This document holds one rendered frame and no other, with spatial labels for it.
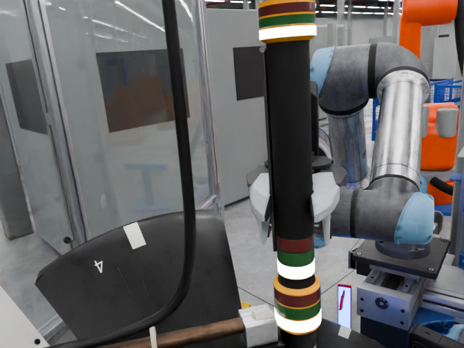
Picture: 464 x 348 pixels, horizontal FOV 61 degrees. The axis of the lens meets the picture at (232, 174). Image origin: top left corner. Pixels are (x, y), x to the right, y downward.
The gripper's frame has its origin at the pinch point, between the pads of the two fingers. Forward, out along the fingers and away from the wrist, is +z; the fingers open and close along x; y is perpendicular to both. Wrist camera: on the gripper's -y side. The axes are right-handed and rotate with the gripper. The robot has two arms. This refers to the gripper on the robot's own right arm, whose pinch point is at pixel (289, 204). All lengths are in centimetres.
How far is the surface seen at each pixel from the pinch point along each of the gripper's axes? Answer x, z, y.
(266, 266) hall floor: 43, -249, 147
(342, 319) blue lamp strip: -6, -36, 37
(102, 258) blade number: 21.6, -4.6, 8.3
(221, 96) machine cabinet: 101, -374, 21
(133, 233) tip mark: 19.2, -8.1, 6.8
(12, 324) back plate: 37.5, -5.9, 19.3
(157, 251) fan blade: 16.1, -7.4, 8.7
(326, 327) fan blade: -2.8, -25.3, 30.9
